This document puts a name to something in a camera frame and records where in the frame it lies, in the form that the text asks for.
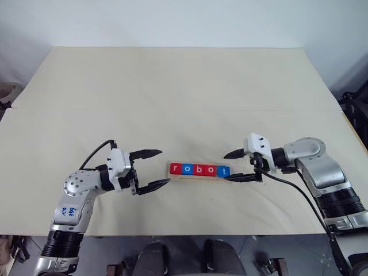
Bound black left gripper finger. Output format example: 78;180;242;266
137;178;172;197
129;149;163;162

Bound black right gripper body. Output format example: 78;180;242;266
250;152;271;183

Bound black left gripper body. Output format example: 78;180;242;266
117;155;142;197

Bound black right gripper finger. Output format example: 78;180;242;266
224;172;258;183
223;148;246;160

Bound blue tile letter t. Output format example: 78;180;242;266
217;164;232;178

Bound wooden letter tray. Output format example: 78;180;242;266
166;160;231;181

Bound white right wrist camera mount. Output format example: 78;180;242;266
243;132;277;175

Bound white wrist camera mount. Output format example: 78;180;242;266
243;132;277;175
105;148;135;191

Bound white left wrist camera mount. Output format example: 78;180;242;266
105;148;135;191

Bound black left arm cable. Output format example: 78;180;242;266
78;139;119;170

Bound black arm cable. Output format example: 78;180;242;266
258;168;349;276
78;139;119;170

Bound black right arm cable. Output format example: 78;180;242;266
258;168;349;276

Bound brown bracket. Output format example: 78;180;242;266
105;258;129;276
259;258;288;276

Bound black metal frame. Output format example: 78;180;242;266
339;88;368;145

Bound black straps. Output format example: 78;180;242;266
0;234;31;265

